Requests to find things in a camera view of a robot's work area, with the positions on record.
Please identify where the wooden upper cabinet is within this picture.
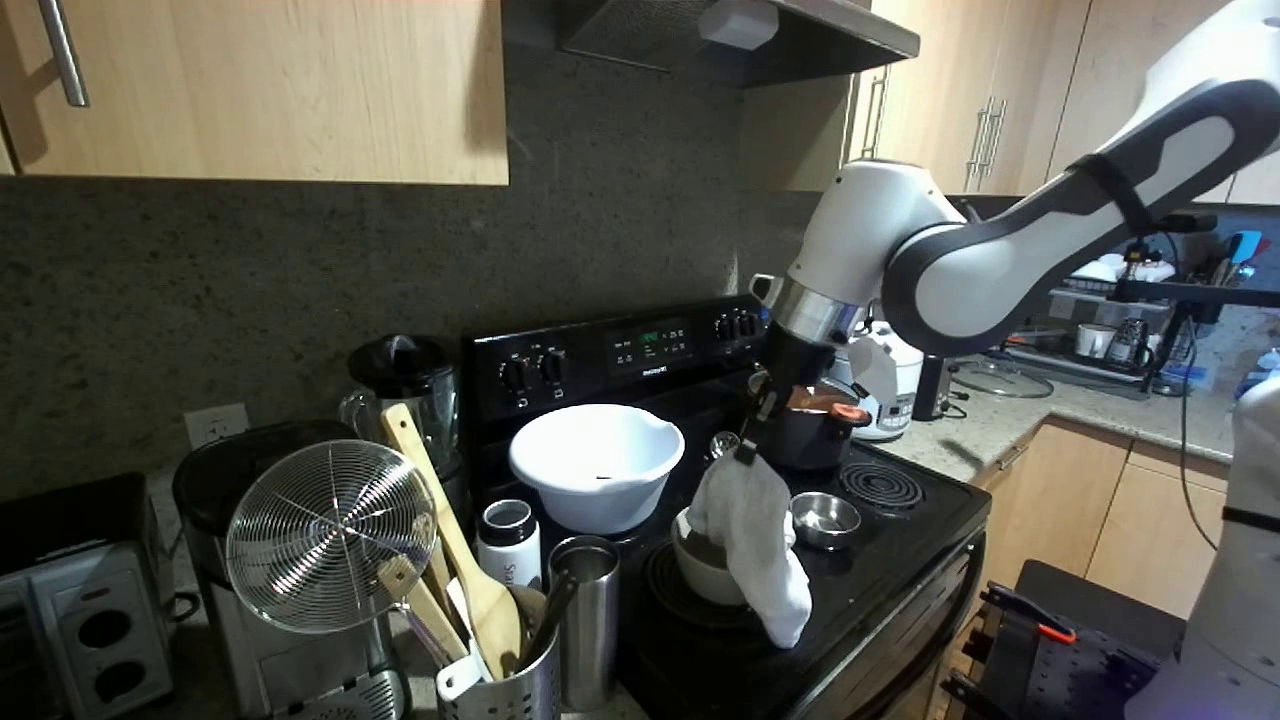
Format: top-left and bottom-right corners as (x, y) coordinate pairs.
(0, 0), (507, 188)

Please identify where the black electric stove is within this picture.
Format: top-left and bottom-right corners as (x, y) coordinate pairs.
(458, 291), (998, 720)

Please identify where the perforated steel utensil holder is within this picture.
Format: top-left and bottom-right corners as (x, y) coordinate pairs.
(436, 624), (559, 720)

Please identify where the steel travel mug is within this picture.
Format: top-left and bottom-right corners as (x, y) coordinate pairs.
(551, 535), (621, 712)

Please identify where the large white mixing bowl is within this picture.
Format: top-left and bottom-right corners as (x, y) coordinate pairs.
(507, 405), (684, 535)

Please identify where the dish drying rack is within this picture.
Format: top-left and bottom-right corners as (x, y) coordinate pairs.
(998, 230), (1229, 391)

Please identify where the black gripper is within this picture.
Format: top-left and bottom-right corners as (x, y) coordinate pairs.
(744, 328), (833, 449)

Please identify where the range hood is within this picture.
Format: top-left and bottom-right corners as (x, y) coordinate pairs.
(502, 0), (920, 84)

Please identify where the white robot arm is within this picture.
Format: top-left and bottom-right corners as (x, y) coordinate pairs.
(744, 0), (1280, 443)

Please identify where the white toaster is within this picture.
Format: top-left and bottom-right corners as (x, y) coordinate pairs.
(0, 542), (173, 720)

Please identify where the white black tumbler bottle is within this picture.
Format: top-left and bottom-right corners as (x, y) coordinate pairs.
(476, 496), (544, 588)

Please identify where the black blender jar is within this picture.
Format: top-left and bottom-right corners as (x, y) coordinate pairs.
(342, 332), (460, 476)

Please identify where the white cloth towel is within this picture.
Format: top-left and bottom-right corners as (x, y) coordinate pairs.
(687, 455), (812, 647)

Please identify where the small steel cup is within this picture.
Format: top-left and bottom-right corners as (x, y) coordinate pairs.
(793, 492), (863, 552)

